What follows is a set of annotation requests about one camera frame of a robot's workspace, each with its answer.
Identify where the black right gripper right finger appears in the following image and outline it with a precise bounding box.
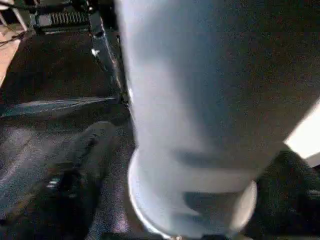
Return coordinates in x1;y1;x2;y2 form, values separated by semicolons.
244;149;320;240

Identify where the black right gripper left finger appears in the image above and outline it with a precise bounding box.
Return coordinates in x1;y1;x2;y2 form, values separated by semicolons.
0;121;120;240

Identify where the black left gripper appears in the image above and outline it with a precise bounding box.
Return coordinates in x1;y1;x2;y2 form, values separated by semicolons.
28;0;130;106

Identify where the white plastic table leg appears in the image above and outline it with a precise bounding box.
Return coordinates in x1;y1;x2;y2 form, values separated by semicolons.
113;0;320;239

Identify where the black work mat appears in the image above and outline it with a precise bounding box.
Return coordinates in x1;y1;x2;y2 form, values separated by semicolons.
0;27;138;240

